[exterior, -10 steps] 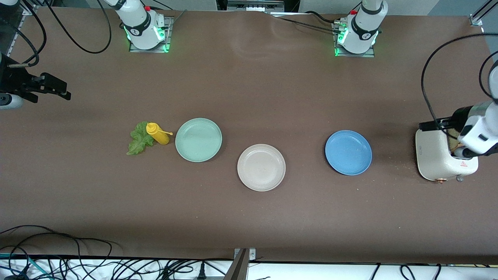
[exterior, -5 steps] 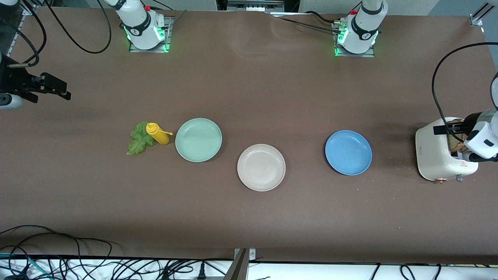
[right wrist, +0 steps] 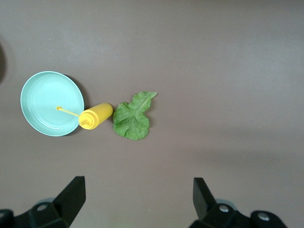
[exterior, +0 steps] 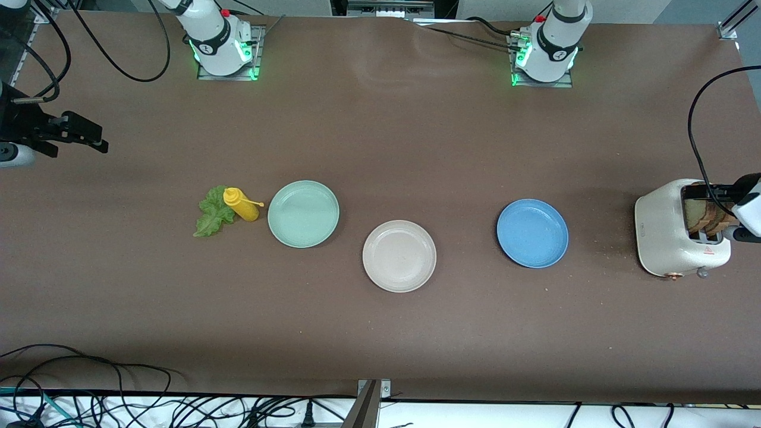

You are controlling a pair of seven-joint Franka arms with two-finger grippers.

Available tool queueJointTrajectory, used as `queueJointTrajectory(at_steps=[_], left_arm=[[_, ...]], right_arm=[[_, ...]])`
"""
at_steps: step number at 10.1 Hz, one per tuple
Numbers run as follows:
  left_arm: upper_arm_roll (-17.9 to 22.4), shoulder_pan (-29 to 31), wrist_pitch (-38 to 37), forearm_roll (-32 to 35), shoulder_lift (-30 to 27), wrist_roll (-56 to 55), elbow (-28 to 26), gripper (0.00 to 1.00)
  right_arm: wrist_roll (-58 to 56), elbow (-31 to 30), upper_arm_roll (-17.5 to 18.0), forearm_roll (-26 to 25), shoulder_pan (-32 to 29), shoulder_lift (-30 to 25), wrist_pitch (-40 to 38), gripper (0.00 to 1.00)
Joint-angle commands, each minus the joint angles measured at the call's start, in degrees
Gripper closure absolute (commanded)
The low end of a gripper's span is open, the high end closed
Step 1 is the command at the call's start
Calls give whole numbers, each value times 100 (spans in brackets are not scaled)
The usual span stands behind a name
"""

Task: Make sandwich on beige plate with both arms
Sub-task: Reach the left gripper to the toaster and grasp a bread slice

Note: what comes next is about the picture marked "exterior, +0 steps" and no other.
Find green lettuce leaf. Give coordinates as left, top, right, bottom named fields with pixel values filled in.
left=193, top=185, right=237, bottom=238

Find blue plate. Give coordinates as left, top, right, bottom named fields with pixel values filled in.
left=496, top=199, right=570, bottom=269

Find yellow mustard squeeze bottle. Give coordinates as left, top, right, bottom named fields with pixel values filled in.
left=223, top=187, right=265, bottom=222

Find aluminium frame profile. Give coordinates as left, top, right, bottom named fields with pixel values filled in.
left=716, top=0, right=761, bottom=41

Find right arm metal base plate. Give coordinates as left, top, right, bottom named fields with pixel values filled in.
left=196, top=24, right=263, bottom=82

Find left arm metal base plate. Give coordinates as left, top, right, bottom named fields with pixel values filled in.
left=508, top=33, right=574, bottom=89

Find tangled black cables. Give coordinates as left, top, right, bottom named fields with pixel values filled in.
left=77, top=392, right=357, bottom=428

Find brown bread slice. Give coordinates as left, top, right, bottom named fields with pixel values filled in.
left=684, top=198, right=714, bottom=234
left=707, top=202, right=740, bottom=237

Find black braided base cable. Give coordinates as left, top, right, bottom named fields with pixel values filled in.
left=410, top=17, right=525, bottom=52

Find cream white toaster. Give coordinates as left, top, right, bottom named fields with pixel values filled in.
left=634, top=179, right=732, bottom=280

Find black looping cable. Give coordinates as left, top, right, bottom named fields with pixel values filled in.
left=0, top=344, right=174, bottom=412

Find black device with rail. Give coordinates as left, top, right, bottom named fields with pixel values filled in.
left=330, top=0, right=460, bottom=20

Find teal cable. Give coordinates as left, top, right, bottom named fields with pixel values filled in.
left=0, top=386, right=79, bottom=428

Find beige plate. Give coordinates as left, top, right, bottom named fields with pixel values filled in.
left=362, top=220, right=437, bottom=293

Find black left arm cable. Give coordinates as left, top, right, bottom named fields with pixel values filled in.
left=688, top=65, right=761, bottom=218

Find grey metal bracket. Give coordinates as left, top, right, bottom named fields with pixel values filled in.
left=342, top=379, right=392, bottom=428

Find mint green plate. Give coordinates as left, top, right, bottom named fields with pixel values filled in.
left=268, top=180, right=340, bottom=248

